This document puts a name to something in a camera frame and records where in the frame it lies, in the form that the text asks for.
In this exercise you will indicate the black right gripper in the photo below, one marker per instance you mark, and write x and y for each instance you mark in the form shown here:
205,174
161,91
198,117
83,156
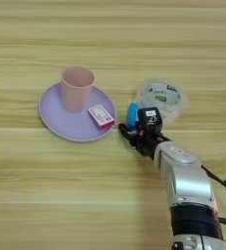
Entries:
148,141

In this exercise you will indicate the blue rectangular eraser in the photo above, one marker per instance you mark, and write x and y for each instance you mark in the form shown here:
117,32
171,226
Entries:
132,114

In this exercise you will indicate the small white pink box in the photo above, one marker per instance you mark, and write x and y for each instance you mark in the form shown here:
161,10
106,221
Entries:
100,115

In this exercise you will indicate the clear plastic food packet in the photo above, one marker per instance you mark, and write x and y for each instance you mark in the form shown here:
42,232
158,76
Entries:
170,101

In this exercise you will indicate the pink plastic cup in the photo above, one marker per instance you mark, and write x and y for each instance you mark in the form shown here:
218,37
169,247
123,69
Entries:
76,91

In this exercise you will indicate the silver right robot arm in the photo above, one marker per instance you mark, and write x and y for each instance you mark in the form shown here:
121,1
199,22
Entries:
186,182

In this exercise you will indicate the purple round plate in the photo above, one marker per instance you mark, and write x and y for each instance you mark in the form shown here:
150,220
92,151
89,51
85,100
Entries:
72,125

